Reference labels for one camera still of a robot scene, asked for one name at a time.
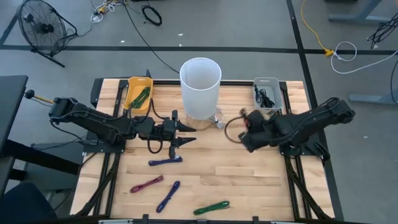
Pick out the yellow rod with black knob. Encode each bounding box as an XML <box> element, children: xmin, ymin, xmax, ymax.
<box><xmin>24</xmin><ymin>89</ymin><xmax>57</xmax><ymax>105</ymax></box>

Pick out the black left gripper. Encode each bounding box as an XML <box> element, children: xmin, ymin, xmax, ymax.
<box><xmin>161</xmin><ymin>110</ymin><xmax>198</xmax><ymax>159</ymax></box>

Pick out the black floor cable bundle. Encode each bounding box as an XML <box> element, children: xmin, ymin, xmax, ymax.
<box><xmin>366</xmin><ymin>13</ymin><xmax>398</xmax><ymax>50</ymax></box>

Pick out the black floor fan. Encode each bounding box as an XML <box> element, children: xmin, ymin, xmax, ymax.
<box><xmin>17</xmin><ymin>0</ymin><xmax>79</xmax><ymax>68</ymax></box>

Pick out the dark office chair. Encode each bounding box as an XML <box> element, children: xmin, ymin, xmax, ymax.
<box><xmin>0</xmin><ymin>182</ymin><xmax>58</xmax><ymax>224</ymax></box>

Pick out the black desk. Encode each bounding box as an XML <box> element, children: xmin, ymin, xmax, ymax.
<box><xmin>0</xmin><ymin>74</ymin><xmax>81</xmax><ymax>200</ymax></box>

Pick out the white floor cable bundle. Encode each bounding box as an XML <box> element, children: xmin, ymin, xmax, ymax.
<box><xmin>90</xmin><ymin>0</ymin><xmax>126</xmax><ymax>25</ymax></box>

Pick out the yellow plastic bin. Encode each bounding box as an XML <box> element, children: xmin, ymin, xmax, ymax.
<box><xmin>121</xmin><ymin>76</ymin><xmax>154</xmax><ymax>114</ymax></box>

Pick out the light grey plastic bin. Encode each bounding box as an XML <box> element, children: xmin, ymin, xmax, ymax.
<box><xmin>252</xmin><ymin>77</ymin><xmax>284</xmax><ymax>114</ymax></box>

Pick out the maroon braided USB cable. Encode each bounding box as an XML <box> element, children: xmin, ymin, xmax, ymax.
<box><xmin>129</xmin><ymin>174</ymin><xmax>165</xmax><ymax>194</ymax></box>

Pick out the grey desk leg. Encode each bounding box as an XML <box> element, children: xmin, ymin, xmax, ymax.
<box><xmin>348</xmin><ymin>93</ymin><xmax>398</xmax><ymax>106</ymax></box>
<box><xmin>327</xmin><ymin>0</ymin><xmax>398</xmax><ymax>26</ymax></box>

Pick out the black aluminium table frame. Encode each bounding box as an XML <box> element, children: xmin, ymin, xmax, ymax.
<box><xmin>70</xmin><ymin>68</ymin><xmax>346</xmax><ymax>224</ymax></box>

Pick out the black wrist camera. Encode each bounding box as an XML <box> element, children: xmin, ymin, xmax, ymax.
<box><xmin>164</xmin><ymin>119</ymin><xmax>177</xmax><ymax>139</ymax></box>
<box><xmin>247</xmin><ymin>109</ymin><xmax>266</xmax><ymax>132</ymax></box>

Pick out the long black floor cable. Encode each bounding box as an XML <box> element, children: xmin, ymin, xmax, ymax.
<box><xmin>122</xmin><ymin>0</ymin><xmax>182</xmax><ymax>75</ymax></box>

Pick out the blue braided USB cable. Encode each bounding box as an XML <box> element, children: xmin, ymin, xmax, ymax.
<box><xmin>155</xmin><ymin>180</ymin><xmax>182</xmax><ymax>214</ymax></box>
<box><xmin>147</xmin><ymin>156</ymin><xmax>184</xmax><ymax>167</ymax></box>

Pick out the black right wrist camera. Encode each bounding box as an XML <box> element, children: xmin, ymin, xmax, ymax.
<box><xmin>247</xmin><ymin>109</ymin><xmax>266</xmax><ymax>132</ymax></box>

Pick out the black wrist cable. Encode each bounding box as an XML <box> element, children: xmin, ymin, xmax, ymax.
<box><xmin>146</xmin><ymin>136</ymin><xmax>164</xmax><ymax>155</ymax></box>
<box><xmin>224</xmin><ymin>116</ymin><xmax>249</xmax><ymax>144</ymax></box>

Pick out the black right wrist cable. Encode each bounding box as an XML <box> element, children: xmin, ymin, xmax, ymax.
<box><xmin>224</xmin><ymin>116</ymin><xmax>249</xmax><ymax>144</ymax></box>

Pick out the white bundled lamp cord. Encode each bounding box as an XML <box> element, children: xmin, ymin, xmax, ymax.
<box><xmin>206</xmin><ymin>107</ymin><xmax>225</xmax><ymax>130</ymax></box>

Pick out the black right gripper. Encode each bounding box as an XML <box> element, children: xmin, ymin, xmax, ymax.
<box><xmin>239</xmin><ymin>118</ymin><xmax>282</xmax><ymax>154</ymax></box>

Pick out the green braided USB cable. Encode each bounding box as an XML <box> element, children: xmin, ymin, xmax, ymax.
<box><xmin>128</xmin><ymin>88</ymin><xmax>149</xmax><ymax>110</ymax></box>
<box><xmin>192</xmin><ymin>200</ymin><xmax>231</xmax><ymax>217</ymax></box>
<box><xmin>134</xmin><ymin>86</ymin><xmax>152</xmax><ymax>108</ymax></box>

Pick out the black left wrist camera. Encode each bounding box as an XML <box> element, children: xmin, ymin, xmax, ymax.
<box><xmin>164</xmin><ymin>119</ymin><xmax>177</xmax><ymax>139</ymax></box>

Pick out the black coiled floor cable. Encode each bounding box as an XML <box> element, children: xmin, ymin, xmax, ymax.
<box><xmin>141</xmin><ymin>4</ymin><xmax>164</xmax><ymax>27</ymax></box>

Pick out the white cylindrical bucket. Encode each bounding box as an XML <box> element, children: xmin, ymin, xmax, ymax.
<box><xmin>179</xmin><ymin>57</ymin><xmax>223</xmax><ymax>132</ymax></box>

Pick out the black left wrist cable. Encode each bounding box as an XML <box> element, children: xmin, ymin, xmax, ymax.
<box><xmin>146</xmin><ymin>136</ymin><xmax>164</xmax><ymax>155</ymax></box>

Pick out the yellow extension cord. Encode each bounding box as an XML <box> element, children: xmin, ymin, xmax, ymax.
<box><xmin>299</xmin><ymin>0</ymin><xmax>336</xmax><ymax>58</ymax></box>

